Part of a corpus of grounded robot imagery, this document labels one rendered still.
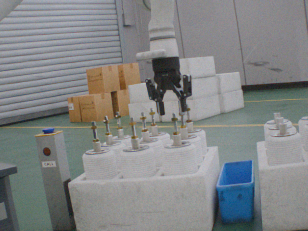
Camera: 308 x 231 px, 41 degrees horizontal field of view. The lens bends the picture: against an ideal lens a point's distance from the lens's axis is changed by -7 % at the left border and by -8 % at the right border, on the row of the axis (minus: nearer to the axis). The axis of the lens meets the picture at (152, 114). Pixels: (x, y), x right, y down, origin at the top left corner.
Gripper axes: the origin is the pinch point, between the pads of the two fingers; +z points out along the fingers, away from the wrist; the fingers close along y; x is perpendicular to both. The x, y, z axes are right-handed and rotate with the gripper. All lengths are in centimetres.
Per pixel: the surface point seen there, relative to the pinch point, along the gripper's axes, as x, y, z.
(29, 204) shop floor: 1, 75, 35
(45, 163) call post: 16.1, 38.1, 12.5
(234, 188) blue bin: -7.0, -13.4, 23.8
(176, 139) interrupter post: 0.8, -1.1, 8.0
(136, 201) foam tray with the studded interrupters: 11.5, 6.9, 22.9
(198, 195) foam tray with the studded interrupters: 4.6, -8.6, 22.4
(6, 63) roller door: -261, 471, -59
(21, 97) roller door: -279, 467, -6
